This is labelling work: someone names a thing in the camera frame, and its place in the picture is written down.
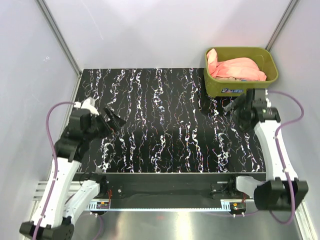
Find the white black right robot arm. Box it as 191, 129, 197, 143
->
224, 88, 309, 213

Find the aluminium frame rail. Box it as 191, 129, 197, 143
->
32, 181, 83, 201

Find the right slotted cable duct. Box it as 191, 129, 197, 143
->
220, 199, 247, 215

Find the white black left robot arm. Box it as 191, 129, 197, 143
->
19, 107, 126, 240

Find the slotted cable duct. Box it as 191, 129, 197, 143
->
85, 201, 110, 212
220, 199, 247, 215

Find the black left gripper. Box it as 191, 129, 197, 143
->
85, 106, 127, 141

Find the left slotted cable duct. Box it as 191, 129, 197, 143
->
85, 201, 110, 212

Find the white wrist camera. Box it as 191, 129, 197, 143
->
73, 97, 100, 116
265, 89, 272, 108

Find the pink t shirt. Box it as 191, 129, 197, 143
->
206, 48, 267, 82

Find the olive green plastic bin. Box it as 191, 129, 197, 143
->
203, 46, 279, 98

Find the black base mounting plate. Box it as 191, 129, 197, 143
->
74, 172, 267, 210

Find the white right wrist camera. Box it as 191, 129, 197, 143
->
265, 89, 272, 108

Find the beige t shirt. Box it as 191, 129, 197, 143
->
226, 77, 247, 82

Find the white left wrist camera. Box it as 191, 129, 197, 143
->
73, 97, 100, 116

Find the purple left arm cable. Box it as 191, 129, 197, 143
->
29, 101, 105, 240

